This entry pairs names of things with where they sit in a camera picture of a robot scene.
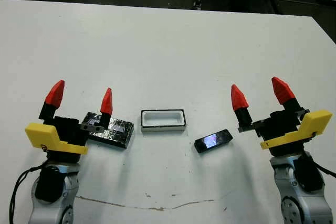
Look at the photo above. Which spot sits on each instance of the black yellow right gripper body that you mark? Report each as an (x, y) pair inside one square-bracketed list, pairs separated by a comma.
[(283, 132)]

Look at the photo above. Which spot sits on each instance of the white camera box base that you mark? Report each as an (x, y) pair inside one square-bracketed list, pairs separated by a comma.
[(164, 127)]

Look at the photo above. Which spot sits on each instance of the black glossy box lid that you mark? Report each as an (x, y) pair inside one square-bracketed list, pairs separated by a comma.
[(118, 133)]

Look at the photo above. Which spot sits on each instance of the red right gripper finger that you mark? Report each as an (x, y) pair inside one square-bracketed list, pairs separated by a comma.
[(283, 91), (238, 98)]

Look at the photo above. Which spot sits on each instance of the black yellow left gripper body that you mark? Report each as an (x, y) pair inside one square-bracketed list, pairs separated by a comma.
[(68, 134)]

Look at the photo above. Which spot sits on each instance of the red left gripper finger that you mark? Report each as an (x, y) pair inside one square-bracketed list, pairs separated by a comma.
[(55, 94), (106, 102)]

